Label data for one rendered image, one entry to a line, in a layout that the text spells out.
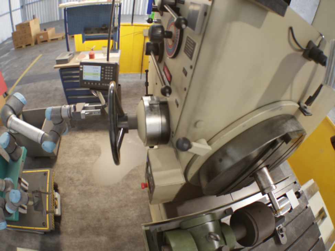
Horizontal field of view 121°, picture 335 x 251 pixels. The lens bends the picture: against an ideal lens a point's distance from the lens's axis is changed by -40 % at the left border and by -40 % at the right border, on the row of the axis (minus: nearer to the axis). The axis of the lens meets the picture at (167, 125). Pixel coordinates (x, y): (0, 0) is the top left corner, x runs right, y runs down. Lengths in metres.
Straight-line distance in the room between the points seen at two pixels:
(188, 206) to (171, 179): 0.78
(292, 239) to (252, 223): 0.65
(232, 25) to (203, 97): 0.19
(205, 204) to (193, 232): 0.79
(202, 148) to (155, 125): 0.23
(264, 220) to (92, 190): 1.76
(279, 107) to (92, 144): 2.17
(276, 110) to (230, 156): 0.22
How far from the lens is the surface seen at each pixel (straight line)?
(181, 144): 0.42
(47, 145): 0.92
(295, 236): 1.31
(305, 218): 1.43
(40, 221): 1.79
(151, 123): 0.62
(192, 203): 1.32
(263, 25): 0.38
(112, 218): 1.86
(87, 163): 2.16
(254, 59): 0.40
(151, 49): 0.76
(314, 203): 2.19
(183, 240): 0.55
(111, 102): 0.55
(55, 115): 0.93
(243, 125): 0.52
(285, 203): 0.90
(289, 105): 0.63
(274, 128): 0.57
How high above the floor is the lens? 1.82
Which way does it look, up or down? 46 degrees down
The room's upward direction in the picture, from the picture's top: 13 degrees clockwise
